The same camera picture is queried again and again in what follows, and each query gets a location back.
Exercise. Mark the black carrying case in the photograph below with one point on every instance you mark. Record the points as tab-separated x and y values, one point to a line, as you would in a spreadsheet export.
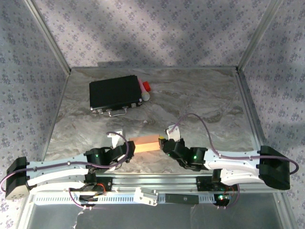
114	93

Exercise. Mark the aluminium extrusion rail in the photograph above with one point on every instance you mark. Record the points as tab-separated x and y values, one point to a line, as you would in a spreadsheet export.
155	182

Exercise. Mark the pink tube with white cap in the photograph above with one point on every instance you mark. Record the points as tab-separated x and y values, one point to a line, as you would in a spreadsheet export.
144	91

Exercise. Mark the torn white plastic strip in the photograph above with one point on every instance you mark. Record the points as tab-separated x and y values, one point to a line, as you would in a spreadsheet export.
76	220

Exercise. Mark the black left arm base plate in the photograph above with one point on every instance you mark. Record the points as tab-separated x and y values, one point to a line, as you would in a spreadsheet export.
108	183

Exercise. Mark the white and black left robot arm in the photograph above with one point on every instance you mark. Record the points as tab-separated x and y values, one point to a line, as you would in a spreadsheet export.
59	175

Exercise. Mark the aluminium frame side rail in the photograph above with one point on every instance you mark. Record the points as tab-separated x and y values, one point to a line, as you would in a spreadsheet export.
247	100

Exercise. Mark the aluminium frame bottom rail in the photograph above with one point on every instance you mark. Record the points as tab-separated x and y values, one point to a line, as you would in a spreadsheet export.
155	68

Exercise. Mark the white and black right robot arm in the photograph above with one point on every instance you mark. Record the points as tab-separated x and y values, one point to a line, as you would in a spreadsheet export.
233	164

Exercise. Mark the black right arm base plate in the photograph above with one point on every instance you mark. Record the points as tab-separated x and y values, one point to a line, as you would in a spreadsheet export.
202	182

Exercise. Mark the black bar on duct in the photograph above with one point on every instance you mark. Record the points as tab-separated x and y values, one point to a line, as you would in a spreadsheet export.
182	198

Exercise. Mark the red plastic block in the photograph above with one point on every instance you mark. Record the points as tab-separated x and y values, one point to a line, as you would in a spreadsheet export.
147	86

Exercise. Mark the aluminium frame post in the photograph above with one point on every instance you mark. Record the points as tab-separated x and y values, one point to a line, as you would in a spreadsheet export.
258	35
48	35

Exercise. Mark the white plastic bracket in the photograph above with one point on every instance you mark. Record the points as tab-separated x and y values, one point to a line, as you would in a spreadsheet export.
145	196

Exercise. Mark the black controller board with lights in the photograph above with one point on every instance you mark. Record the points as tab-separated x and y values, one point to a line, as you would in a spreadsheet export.
225	201

